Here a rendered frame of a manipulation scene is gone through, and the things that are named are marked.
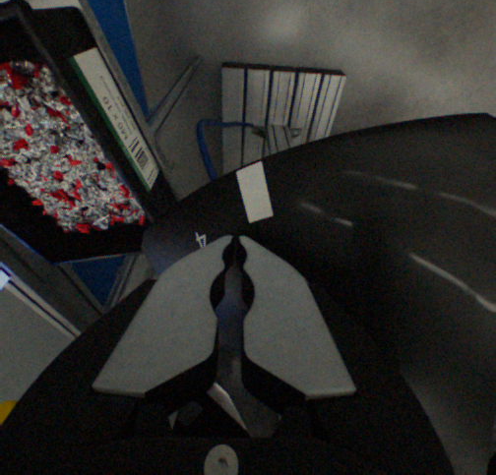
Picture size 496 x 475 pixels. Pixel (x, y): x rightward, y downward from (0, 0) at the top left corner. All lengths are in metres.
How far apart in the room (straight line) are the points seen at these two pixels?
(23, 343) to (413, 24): 1.85
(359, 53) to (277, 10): 0.34
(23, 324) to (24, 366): 0.18
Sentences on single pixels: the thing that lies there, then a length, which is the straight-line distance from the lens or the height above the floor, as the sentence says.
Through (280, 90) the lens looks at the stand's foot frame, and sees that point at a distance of 1.02.
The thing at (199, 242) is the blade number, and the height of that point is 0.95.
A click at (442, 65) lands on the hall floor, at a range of 1.31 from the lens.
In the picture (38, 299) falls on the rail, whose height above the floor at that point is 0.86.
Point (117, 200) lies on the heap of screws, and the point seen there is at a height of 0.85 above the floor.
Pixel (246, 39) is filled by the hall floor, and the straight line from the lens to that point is 1.06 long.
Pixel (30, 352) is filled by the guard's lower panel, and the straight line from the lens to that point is 1.30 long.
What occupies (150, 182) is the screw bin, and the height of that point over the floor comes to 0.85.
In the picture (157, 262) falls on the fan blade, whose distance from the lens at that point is 0.21.
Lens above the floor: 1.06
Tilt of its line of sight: 45 degrees down
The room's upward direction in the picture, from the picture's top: 179 degrees clockwise
